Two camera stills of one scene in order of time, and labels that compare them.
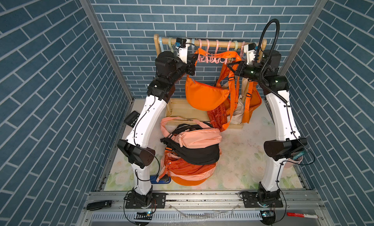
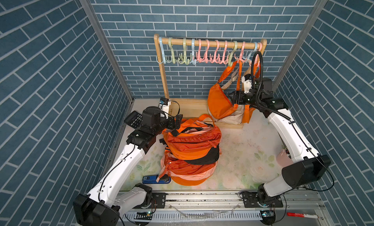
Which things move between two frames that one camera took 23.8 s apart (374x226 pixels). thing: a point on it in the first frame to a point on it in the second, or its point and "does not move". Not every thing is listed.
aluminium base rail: x=299 y=208 does not move
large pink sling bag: x=193 y=177 does not move
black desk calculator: x=131 y=119 does not move
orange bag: x=208 y=97 to x=187 y=155
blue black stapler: x=164 y=179 does not move
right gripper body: x=248 y=73 to x=242 y=99
